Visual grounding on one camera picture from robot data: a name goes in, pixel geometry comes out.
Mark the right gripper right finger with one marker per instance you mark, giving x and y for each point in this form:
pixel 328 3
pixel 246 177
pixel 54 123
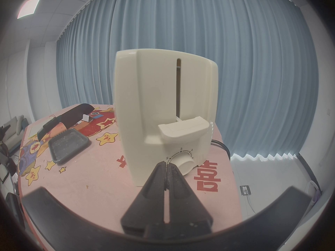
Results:
pixel 183 203

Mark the cream toaster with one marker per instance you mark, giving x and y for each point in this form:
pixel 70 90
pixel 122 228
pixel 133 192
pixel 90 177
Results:
pixel 157 101

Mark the square ceiling light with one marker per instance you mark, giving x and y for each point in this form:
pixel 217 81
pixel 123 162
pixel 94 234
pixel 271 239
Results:
pixel 29 7

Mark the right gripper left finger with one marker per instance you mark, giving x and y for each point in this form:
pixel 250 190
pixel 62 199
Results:
pixel 149 200

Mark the floor power socket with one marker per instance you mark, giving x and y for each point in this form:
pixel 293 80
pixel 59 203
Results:
pixel 245 190

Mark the blue curtain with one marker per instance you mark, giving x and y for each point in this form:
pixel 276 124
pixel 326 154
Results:
pixel 261 74

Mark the dark grey tray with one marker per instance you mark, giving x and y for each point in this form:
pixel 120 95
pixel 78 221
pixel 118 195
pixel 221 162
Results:
pixel 68 145

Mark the white knife rest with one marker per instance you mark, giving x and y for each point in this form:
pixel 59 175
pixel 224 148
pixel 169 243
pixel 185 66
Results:
pixel 85 118

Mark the grey sofa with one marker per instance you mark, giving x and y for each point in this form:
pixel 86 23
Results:
pixel 14 138

